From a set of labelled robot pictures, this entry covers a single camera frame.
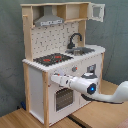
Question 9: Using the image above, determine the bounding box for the open white cabinet door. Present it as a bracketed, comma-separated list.
[88, 3, 105, 22]

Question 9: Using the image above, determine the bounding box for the grey toy sink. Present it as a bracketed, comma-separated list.
[66, 47, 94, 56]

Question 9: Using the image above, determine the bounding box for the black toy stovetop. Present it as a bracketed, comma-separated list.
[34, 53, 71, 66]

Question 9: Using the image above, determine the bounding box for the white lower cabinet door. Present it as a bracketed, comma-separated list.
[78, 64, 101, 107]

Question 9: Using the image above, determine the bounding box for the black toy faucet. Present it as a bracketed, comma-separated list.
[67, 33, 82, 49]

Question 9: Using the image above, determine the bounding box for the grey range hood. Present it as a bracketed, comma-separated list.
[34, 5, 64, 27]

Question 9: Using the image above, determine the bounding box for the white oven door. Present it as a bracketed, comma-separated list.
[55, 88, 74, 111]

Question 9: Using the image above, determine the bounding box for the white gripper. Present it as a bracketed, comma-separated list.
[51, 75, 72, 88]

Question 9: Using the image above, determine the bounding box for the white wooden toy kitchen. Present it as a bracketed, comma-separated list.
[22, 2, 105, 128]

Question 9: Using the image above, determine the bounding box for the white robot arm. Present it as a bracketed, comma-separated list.
[51, 73, 128, 104]

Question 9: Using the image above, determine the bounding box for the right grey stove knob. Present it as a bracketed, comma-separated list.
[72, 66, 78, 72]

